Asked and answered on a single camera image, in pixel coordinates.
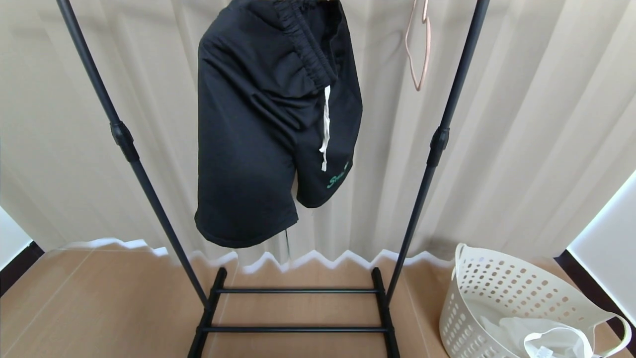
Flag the black shorts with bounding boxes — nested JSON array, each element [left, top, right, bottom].
[[195, 0, 363, 249]]

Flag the pink clothes hanger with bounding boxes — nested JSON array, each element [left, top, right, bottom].
[[405, 0, 432, 92]]

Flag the white shirt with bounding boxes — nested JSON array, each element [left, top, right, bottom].
[[477, 299, 597, 358]]

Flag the black clothes rack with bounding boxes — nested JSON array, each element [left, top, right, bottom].
[[56, 0, 490, 358]]

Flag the white laundry basket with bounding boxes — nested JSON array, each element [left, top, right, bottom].
[[439, 243, 633, 358]]

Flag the beige curtain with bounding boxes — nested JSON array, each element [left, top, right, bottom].
[[0, 0, 636, 265]]

